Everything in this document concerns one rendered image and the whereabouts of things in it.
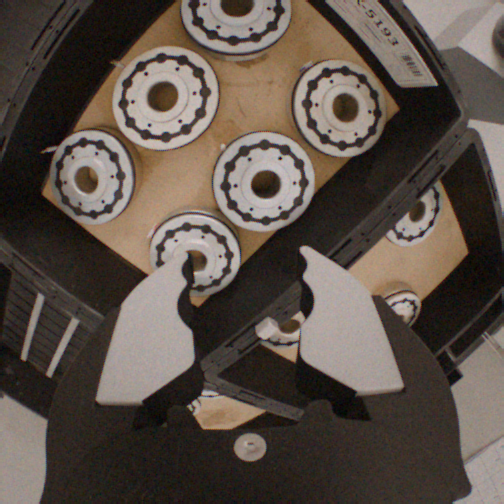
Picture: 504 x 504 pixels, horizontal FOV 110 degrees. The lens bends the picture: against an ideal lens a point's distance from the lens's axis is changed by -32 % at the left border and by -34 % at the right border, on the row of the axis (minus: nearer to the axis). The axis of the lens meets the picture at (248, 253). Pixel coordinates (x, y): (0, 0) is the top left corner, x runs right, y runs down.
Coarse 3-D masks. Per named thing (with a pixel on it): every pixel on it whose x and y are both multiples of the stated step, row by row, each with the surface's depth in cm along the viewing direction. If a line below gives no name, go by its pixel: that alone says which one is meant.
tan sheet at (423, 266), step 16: (448, 208) 31; (448, 224) 33; (384, 240) 33; (432, 240) 34; (448, 240) 34; (368, 256) 34; (384, 256) 34; (400, 256) 34; (416, 256) 35; (432, 256) 35; (448, 256) 36; (464, 256) 36; (352, 272) 35; (368, 272) 35; (384, 272) 36; (400, 272) 36; (416, 272) 36; (432, 272) 37; (448, 272) 37; (368, 288) 37; (416, 288) 38; (432, 288) 39; (288, 352) 42
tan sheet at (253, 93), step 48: (144, 48) 20; (192, 48) 20; (288, 48) 21; (336, 48) 21; (96, 96) 21; (240, 96) 23; (384, 96) 24; (192, 144) 25; (48, 192) 25; (144, 192) 27; (192, 192) 28; (144, 240) 30; (240, 240) 31
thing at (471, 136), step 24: (456, 144) 17; (480, 144) 17; (432, 168) 18; (480, 168) 19; (288, 312) 24; (480, 312) 29; (456, 336) 31; (216, 384) 29; (240, 384) 30; (288, 408) 33
